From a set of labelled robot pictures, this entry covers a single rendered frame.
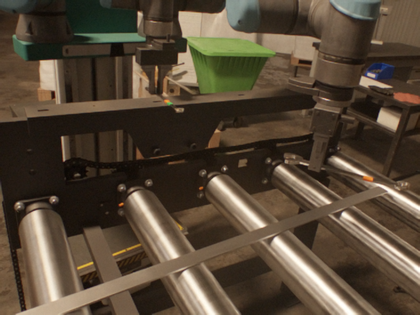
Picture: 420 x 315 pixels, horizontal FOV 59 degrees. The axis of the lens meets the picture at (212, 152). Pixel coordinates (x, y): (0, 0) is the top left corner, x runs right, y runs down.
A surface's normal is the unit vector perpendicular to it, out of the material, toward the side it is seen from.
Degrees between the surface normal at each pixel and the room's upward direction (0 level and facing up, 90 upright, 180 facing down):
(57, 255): 14
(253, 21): 113
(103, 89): 90
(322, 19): 87
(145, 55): 90
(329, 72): 90
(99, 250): 0
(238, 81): 101
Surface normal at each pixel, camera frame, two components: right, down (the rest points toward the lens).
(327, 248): 0.10, -0.90
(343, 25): -0.55, 0.32
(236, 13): -0.93, 0.13
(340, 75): -0.20, 0.41
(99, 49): 0.61, 0.40
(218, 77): 0.33, 0.60
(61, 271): 0.30, -0.90
